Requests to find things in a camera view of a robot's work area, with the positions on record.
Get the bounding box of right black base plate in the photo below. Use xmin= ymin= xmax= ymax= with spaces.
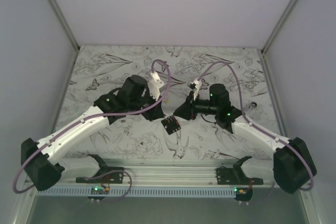
xmin=216 ymin=166 xmax=264 ymax=185

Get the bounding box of silver ratchet wrench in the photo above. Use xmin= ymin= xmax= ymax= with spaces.
xmin=244 ymin=101 xmax=258 ymax=110

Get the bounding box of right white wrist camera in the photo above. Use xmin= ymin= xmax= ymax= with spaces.
xmin=188 ymin=79 xmax=202 ymax=101

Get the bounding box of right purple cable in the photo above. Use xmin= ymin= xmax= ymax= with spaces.
xmin=198 ymin=61 xmax=316 ymax=205

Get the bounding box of left controller board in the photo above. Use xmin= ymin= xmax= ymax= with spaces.
xmin=88 ymin=186 xmax=109 ymax=203

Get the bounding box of black fuse box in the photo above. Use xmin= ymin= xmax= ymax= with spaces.
xmin=161 ymin=115 xmax=181 ymax=135

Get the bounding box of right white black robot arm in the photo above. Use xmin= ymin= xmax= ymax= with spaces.
xmin=173 ymin=83 xmax=317 ymax=194

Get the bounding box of right controller board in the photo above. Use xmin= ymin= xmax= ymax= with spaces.
xmin=234 ymin=187 xmax=253 ymax=205

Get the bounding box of controller board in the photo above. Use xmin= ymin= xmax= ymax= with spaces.
xmin=88 ymin=186 xmax=109 ymax=203
xmin=234 ymin=187 xmax=253 ymax=205

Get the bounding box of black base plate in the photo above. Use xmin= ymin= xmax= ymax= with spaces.
xmin=216 ymin=166 xmax=264 ymax=185
xmin=76 ymin=167 xmax=124 ymax=185

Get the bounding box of purple cable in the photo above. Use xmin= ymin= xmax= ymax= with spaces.
xmin=12 ymin=60 xmax=173 ymax=204
xmin=198 ymin=61 xmax=316 ymax=205

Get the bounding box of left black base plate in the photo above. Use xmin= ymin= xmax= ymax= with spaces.
xmin=76 ymin=167 xmax=124 ymax=185

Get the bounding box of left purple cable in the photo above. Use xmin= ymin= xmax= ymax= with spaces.
xmin=12 ymin=60 xmax=173 ymax=204

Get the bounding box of aluminium rail base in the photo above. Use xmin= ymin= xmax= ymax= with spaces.
xmin=25 ymin=158 xmax=313 ymax=188

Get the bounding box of floral patterned mat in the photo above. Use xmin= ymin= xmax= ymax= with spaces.
xmin=57 ymin=45 xmax=279 ymax=159

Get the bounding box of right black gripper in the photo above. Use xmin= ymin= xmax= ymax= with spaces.
xmin=173 ymin=90 xmax=219 ymax=121

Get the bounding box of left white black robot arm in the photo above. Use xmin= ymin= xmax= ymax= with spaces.
xmin=20 ymin=72 xmax=165 ymax=191

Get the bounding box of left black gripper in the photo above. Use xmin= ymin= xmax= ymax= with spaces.
xmin=129 ymin=90 xmax=164 ymax=122

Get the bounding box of white slotted cable duct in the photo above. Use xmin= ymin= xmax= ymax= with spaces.
xmin=38 ymin=186 xmax=235 ymax=198

